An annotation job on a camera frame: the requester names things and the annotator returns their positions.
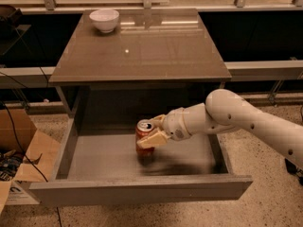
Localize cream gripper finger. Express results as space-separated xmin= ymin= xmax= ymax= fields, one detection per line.
xmin=151 ymin=114 xmax=166 ymax=129
xmin=137 ymin=128 xmax=170 ymax=148

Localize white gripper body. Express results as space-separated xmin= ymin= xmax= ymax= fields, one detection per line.
xmin=162 ymin=108 xmax=191 ymax=141

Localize red coke can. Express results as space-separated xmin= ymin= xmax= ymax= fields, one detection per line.
xmin=135 ymin=119 xmax=154 ymax=158

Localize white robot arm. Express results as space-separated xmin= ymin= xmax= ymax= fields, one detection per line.
xmin=137 ymin=89 xmax=303 ymax=168

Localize grey cabinet with glossy top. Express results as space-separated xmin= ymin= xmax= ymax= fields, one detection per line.
xmin=48 ymin=9 xmax=233 ymax=134

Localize open grey top drawer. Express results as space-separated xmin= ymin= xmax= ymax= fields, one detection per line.
xmin=28 ymin=88 xmax=254 ymax=208

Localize white ceramic bowl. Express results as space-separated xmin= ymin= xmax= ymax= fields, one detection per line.
xmin=89 ymin=9 xmax=119 ymax=33

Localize brown cardboard box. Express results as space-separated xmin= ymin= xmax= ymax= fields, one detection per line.
xmin=0 ymin=109 xmax=60 ymax=213

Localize dark object at left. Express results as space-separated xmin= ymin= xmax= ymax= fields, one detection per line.
xmin=0 ymin=5 xmax=30 ymax=57

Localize black power adapter with cable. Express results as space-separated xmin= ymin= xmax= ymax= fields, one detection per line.
xmin=285 ymin=160 xmax=303 ymax=185

